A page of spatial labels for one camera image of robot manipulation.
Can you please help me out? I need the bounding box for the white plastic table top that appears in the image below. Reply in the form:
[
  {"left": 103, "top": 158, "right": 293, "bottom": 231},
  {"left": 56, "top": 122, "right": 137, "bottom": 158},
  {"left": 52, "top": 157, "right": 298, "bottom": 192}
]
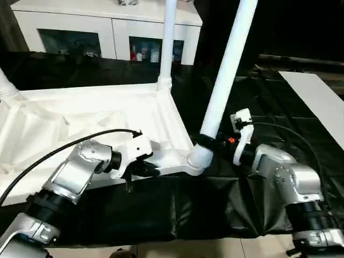
[{"left": 0, "top": 81, "right": 214, "bottom": 207}]

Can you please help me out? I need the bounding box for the black mat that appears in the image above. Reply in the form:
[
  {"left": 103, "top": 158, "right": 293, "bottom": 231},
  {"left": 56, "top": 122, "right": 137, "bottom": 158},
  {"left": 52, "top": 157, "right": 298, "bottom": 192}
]
[{"left": 0, "top": 51, "right": 344, "bottom": 248}]

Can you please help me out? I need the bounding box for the black cabinet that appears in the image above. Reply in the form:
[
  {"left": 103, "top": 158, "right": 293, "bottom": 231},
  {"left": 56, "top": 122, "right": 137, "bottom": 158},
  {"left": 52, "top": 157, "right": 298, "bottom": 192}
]
[{"left": 195, "top": 0, "right": 344, "bottom": 65}]

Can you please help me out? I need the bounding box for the white sideboard with glass doors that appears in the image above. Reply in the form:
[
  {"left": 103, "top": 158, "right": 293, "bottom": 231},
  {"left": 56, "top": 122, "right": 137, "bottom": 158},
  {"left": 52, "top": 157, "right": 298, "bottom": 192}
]
[{"left": 11, "top": 0, "right": 203, "bottom": 66}]

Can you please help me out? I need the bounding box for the grey curtain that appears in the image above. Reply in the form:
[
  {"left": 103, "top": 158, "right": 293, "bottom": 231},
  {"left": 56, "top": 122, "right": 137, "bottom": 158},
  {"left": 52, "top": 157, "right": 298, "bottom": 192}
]
[{"left": 0, "top": 0, "right": 30, "bottom": 53}]

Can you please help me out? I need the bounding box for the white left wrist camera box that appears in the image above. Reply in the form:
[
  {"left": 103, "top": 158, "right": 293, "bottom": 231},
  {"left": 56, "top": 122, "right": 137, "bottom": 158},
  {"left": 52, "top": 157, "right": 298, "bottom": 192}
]
[{"left": 110, "top": 134, "right": 154, "bottom": 181}]

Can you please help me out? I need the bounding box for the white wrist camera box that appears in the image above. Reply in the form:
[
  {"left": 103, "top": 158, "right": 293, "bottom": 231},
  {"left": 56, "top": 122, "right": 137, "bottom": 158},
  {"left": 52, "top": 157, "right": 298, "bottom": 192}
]
[
  {"left": 229, "top": 108, "right": 255, "bottom": 167},
  {"left": 110, "top": 134, "right": 154, "bottom": 181}
]

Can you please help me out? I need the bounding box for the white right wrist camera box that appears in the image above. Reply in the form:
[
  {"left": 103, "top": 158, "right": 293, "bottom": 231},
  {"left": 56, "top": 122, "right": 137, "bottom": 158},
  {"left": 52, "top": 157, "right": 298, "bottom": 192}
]
[{"left": 229, "top": 108, "right": 255, "bottom": 167}]

